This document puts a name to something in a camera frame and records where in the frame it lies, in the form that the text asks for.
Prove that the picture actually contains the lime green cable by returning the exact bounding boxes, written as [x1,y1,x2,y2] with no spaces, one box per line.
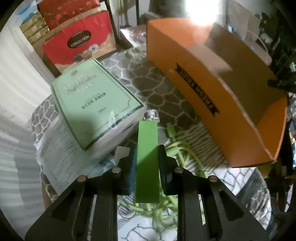
[117,122,209,230]

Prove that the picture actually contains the orange cardboard box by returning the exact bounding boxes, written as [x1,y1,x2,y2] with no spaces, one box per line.
[147,18,287,167]

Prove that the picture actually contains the clear packet of face masks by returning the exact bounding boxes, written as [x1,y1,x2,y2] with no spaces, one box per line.
[36,123,114,194]

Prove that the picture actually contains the green rectangular power bank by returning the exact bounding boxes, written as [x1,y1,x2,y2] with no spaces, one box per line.
[134,120,159,203]

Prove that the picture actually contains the green tissue pack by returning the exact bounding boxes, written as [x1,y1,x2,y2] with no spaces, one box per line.
[51,59,147,160]

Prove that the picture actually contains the grey white patterned blanket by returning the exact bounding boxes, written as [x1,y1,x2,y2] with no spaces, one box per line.
[32,47,271,240]

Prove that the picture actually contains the white curtain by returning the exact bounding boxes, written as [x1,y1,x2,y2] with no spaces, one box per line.
[1,23,50,237]

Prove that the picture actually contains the red collection gift bag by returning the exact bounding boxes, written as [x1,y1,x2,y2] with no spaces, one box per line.
[42,11,116,73]

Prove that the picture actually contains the stacked gold boxes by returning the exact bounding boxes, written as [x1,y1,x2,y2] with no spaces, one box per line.
[20,12,50,45]

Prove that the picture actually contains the red floral gift box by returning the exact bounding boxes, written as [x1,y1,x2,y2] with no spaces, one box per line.
[38,0,100,30]

